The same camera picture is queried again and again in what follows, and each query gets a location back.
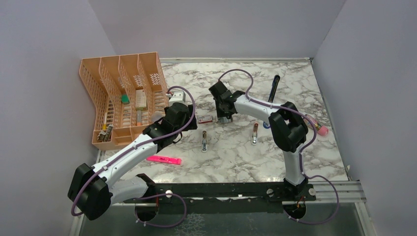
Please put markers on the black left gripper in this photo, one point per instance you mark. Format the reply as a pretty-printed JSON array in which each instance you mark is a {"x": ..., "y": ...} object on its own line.
[{"x": 192, "y": 125}]

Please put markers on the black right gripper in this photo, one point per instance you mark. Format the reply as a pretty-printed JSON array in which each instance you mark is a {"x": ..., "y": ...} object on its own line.
[{"x": 220, "y": 114}]

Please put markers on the staple tray with staples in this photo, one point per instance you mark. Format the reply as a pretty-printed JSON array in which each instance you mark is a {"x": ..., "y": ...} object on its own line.
[{"x": 224, "y": 120}]

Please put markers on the red white staple box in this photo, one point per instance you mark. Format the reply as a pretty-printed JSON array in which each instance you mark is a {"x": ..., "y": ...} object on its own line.
[{"x": 205, "y": 119}]

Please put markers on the white eraser block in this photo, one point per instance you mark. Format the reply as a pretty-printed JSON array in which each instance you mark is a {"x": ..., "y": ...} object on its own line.
[{"x": 204, "y": 143}]

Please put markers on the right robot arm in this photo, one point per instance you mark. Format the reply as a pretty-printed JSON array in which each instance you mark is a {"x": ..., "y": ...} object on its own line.
[{"x": 286, "y": 124}]

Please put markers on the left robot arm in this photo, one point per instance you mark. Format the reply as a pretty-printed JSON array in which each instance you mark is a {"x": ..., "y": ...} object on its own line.
[{"x": 91, "y": 187}]

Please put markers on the clear tape roll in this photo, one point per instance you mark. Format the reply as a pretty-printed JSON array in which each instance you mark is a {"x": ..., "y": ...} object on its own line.
[{"x": 156, "y": 116}]

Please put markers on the white paper card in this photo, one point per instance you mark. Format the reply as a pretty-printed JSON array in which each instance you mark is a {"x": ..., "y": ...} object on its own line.
[{"x": 141, "y": 100}]

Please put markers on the pink highlighter marker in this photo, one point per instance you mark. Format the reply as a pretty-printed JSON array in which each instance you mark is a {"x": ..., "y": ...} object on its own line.
[{"x": 164, "y": 159}]

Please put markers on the green eraser in organizer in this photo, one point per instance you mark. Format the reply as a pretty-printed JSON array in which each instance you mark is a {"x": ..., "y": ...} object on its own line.
[{"x": 124, "y": 99}]

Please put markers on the orange plastic desk organizer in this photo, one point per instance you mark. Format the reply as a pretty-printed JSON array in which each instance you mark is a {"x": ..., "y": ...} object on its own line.
[{"x": 126, "y": 91}]

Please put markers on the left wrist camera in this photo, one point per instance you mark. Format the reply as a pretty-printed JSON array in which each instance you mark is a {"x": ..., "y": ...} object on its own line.
[{"x": 177, "y": 97}]

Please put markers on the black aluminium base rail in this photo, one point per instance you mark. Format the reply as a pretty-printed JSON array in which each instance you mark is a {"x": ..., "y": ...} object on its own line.
[{"x": 245, "y": 197}]

